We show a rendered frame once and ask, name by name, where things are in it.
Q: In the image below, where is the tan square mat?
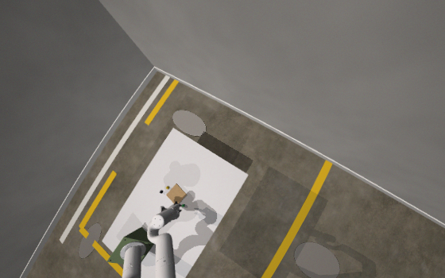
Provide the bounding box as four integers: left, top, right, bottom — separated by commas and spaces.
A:
167, 183, 187, 203

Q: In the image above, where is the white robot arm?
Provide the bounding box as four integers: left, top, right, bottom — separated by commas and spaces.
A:
120, 206, 176, 278

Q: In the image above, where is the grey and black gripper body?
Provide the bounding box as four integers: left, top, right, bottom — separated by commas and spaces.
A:
169, 204, 180, 220

